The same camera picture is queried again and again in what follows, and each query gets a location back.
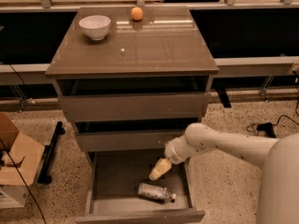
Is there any black right stand foot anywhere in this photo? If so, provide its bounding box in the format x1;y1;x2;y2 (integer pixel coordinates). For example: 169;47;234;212
257;122;277;138

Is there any orange fruit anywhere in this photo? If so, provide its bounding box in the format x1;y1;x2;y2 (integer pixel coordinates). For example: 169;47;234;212
131;7;143;21

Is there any grey middle drawer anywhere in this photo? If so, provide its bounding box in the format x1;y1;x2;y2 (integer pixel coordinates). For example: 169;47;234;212
76;118;198;152

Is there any black cable on floor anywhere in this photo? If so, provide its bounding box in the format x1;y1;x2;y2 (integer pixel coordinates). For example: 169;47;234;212
246;114;299;135

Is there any brown cardboard box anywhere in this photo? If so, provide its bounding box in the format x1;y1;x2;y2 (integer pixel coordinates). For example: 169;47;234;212
0;113;45;186

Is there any black cable at left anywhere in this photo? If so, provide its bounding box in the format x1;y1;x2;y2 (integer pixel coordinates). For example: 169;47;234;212
0;138;48;224

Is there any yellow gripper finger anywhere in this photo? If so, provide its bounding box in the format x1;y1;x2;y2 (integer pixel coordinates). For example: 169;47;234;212
149;159;172;181

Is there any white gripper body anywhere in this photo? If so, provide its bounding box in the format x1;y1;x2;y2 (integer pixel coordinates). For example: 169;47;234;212
164;135;195;164

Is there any black left stand foot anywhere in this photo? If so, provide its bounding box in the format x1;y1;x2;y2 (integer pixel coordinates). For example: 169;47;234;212
37;121;65;185

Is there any grey top drawer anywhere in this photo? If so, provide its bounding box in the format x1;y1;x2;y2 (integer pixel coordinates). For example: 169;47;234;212
56;79;211;123

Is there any black stand foot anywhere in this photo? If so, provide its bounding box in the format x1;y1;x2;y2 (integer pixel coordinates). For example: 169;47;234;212
257;122;277;138
37;121;65;185

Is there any white ceramic bowl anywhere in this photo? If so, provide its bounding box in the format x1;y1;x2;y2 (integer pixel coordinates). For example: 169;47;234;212
78;15;111;40

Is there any grey drawer cabinet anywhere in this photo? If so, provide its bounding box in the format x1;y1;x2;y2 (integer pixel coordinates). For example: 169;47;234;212
44;6;220;161

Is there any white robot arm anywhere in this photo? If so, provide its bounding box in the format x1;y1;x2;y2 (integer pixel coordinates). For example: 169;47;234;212
149;123;299;224

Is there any white box under cardboard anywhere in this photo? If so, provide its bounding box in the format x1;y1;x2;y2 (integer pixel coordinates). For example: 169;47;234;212
0;186;29;209

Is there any grey open bottom drawer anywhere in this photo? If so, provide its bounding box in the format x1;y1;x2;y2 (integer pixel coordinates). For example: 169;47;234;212
75;147;206;224

